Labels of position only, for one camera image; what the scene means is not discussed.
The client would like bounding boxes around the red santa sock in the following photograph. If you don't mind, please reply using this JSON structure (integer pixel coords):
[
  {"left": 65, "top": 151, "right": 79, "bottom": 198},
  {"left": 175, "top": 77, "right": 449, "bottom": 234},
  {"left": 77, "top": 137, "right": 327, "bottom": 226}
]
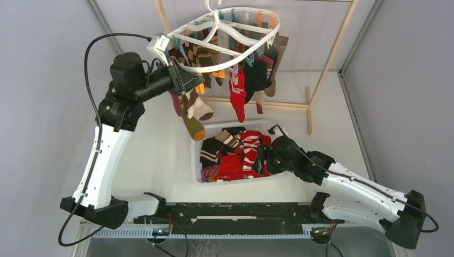
[
  {"left": 217, "top": 148, "right": 244, "bottom": 181},
  {"left": 229, "top": 69, "right": 246, "bottom": 123}
]

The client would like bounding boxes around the brown striped hanging sock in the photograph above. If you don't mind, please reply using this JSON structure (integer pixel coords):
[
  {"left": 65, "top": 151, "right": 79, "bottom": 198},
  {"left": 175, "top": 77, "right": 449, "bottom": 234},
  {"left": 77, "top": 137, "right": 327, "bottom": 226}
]
[{"left": 197, "top": 29, "right": 223, "bottom": 88}]

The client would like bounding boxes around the argyle brown hanging sock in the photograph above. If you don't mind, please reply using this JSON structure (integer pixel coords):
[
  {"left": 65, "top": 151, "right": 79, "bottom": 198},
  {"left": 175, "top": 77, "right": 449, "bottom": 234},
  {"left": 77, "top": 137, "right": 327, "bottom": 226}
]
[{"left": 175, "top": 42, "right": 200, "bottom": 67}]

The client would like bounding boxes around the wooden drying rack frame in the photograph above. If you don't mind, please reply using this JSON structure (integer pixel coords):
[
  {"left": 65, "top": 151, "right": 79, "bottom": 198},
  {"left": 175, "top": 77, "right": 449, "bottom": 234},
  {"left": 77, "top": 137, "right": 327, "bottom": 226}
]
[{"left": 154, "top": 0, "right": 360, "bottom": 135}]

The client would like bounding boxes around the tan brown striped basket sock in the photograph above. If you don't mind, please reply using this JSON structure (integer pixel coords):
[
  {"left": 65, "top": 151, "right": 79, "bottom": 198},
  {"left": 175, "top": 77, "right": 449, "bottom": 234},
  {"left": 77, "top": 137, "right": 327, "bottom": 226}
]
[{"left": 215, "top": 129, "right": 244, "bottom": 148}]

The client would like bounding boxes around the black sock in basket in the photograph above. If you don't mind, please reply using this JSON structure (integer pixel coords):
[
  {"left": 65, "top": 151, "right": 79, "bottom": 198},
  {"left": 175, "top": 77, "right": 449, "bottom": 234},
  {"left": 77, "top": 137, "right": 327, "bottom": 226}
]
[{"left": 199, "top": 137, "right": 223, "bottom": 169}]

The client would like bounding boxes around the orange clothespin clip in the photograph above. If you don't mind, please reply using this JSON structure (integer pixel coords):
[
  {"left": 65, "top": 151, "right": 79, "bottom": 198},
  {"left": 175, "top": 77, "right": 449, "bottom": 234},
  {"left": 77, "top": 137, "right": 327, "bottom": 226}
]
[
  {"left": 212, "top": 70, "right": 226, "bottom": 79},
  {"left": 195, "top": 84, "right": 205, "bottom": 94}
]

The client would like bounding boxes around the purple orange sock in basket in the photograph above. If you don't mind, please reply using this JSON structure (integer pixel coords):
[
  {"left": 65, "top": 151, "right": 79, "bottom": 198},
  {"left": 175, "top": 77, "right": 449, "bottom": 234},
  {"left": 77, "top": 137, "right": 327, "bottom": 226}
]
[{"left": 201, "top": 165, "right": 219, "bottom": 183}]

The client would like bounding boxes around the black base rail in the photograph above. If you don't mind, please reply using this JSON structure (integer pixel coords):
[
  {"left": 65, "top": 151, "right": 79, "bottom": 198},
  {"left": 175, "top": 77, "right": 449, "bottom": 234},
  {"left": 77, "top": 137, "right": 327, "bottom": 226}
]
[{"left": 133, "top": 199, "right": 332, "bottom": 237}]

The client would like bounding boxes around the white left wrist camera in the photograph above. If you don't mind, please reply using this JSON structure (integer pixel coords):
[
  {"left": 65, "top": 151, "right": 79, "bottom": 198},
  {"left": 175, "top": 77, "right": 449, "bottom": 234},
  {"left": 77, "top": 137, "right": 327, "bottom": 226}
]
[{"left": 147, "top": 33, "right": 170, "bottom": 66}]

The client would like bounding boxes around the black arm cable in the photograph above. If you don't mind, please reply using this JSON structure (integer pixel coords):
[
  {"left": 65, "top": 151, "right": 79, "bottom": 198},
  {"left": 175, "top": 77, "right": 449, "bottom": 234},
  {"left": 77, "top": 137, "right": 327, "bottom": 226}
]
[
  {"left": 58, "top": 33, "right": 153, "bottom": 247},
  {"left": 268, "top": 124, "right": 440, "bottom": 257}
]

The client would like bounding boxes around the pink and purple hanging sock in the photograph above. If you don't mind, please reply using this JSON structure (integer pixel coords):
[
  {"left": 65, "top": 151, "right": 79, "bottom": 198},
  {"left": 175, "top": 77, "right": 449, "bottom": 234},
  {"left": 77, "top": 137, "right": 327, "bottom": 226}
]
[{"left": 170, "top": 93, "right": 183, "bottom": 117}]

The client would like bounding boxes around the red santa hanging sock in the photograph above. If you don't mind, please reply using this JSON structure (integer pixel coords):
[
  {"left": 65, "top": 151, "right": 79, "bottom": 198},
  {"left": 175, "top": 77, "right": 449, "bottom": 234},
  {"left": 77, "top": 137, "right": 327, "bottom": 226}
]
[{"left": 229, "top": 69, "right": 246, "bottom": 123}]

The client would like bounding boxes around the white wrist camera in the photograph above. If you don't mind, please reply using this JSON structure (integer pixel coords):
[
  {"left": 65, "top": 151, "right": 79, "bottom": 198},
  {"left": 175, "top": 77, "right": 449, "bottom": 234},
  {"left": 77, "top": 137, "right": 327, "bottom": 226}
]
[
  {"left": 147, "top": 33, "right": 170, "bottom": 66},
  {"left": 270, "top": 124, "right": 288, "bottom": 140}
]

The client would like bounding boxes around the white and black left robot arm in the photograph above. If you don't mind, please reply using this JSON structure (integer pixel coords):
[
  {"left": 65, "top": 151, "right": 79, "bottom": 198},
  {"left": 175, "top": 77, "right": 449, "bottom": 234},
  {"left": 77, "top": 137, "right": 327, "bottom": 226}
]
[{"left": 60, "top": 52, "right": 204, "bottom": 229}]

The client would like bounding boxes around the black hanging sock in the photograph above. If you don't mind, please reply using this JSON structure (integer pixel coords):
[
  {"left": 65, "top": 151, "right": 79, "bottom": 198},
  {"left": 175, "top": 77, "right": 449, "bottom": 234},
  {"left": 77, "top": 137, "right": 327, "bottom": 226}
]
[{"left": 244, "top": 35, "right": 289, "bottom": 103}]

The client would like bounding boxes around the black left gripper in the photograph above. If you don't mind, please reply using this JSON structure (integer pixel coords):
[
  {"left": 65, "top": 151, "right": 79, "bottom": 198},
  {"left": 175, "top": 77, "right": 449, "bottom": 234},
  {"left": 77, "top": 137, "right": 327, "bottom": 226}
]
[{"left": 133, "top": 56, "right": 205, "bottom": 103}]

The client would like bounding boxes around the red white striped sock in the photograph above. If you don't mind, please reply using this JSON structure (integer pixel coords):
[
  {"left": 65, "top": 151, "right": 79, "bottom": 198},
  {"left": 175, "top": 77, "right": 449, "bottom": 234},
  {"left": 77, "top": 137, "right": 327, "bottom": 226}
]
[{"left": 240, "top": 130, "right": 271, "bottom": 178}]

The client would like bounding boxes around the white plastic laundry basket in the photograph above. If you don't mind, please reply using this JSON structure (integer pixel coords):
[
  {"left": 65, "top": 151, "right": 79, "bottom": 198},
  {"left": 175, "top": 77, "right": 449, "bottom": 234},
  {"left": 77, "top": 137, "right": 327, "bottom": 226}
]
[{"left": 191, "top": 120, "right": 275, "bottom": 186}]

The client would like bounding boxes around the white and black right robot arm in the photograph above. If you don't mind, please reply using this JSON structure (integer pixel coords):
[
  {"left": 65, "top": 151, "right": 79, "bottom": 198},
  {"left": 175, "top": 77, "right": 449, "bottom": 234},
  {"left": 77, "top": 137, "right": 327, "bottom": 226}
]
[{"left": 257, "top": 136, "right": 428, "bottom": 250}]

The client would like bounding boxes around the white round clip hanger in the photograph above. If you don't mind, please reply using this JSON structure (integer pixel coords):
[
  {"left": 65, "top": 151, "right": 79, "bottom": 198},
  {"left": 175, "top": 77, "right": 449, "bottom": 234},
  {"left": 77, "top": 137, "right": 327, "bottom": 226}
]
[{"left": 166, "top": 1, "right": 281, "bottom": 73}]

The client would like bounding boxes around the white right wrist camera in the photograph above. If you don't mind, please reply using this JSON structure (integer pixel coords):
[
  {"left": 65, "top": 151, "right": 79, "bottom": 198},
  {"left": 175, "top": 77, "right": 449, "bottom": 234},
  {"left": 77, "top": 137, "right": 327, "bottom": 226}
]
[{"left": 270, "top": 124, "right": 288, "bottom": 140}]

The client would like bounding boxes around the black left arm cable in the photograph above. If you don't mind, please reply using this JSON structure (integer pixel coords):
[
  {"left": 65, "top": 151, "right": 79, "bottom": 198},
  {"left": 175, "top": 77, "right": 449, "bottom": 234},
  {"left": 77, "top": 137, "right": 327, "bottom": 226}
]
[{"left": 58, "top": 33, "right": 153, "bottom": 247}]

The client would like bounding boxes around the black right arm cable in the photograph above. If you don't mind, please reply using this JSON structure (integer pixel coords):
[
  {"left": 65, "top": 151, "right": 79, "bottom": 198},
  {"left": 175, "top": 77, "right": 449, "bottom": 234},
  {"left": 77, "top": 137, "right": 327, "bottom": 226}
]
[{"left": 268, "top": 124, "right": 440, "bottom": 257}]

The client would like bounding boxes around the olive and orange sock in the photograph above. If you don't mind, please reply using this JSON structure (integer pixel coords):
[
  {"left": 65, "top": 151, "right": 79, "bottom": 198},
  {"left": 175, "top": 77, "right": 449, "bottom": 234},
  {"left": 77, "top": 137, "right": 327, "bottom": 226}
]
[{"left": 181, "top": 95, "right": 206, "bottom": 141}]

